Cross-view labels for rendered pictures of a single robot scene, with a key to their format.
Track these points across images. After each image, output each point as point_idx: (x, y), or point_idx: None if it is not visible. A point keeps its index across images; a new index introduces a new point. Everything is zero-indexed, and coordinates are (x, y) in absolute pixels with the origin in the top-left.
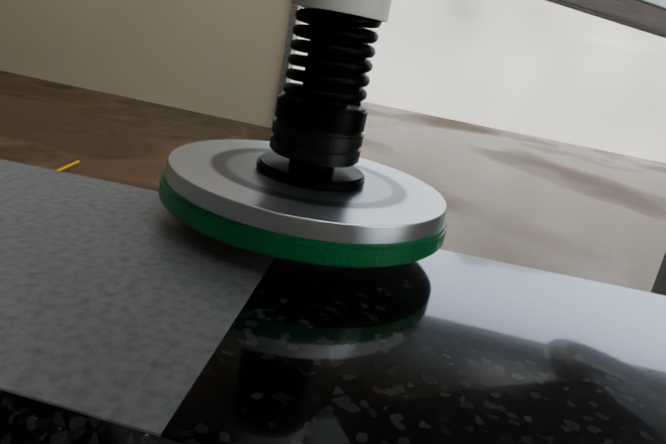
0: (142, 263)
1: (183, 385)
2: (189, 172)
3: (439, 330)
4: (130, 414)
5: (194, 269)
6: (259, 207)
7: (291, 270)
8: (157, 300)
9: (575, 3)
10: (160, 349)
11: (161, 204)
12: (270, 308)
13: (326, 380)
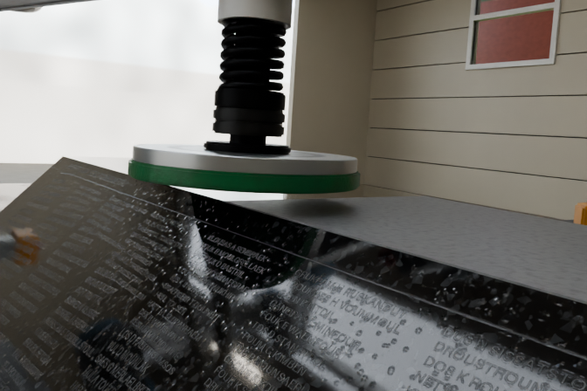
0: (386, 208)
1: (409, 196)
2: (346, 158)
3: None
4: (431, 197)
5: (359, 203)
6: (339, 154)
7: (302, 196)
8: (395, 202)
9: None
10: (409, 199)
11: (322, 218)
12: (345, 195)
13: (357, 190)
